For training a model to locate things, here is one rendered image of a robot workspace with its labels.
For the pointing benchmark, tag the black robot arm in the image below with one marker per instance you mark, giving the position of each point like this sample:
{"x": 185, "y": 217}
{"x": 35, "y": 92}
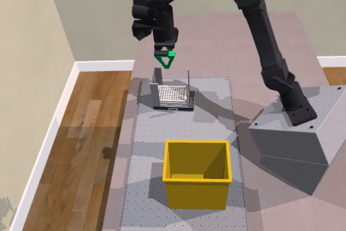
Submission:
{"x": 274, "y": 68}

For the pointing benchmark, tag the yellow open bin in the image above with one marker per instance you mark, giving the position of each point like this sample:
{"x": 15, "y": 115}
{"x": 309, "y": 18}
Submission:
{"x": 209, "y": 162}

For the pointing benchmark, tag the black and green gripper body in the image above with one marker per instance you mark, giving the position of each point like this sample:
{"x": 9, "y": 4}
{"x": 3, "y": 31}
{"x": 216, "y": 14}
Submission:
{"x": 171, "y": 36}

